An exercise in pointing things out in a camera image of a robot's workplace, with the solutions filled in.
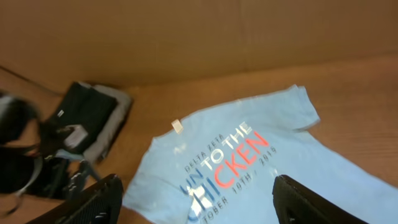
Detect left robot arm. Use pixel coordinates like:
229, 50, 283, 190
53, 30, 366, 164
1, 83, 116, 200

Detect folded blue jeans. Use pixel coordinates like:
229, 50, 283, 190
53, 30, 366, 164
55, 149, 85, 161

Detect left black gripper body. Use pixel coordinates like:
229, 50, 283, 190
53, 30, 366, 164
39, 119, 102, 200

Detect light blue printed t-shirt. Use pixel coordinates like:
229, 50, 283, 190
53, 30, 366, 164
123, 85, 397, 223

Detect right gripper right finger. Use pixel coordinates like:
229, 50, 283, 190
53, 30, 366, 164
272, 175, 366, 224

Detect folded black garment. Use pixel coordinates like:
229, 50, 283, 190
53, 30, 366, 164
47, 82, 117, 154

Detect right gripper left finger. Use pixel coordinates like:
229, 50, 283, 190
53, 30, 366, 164
28, 174, 123, 224

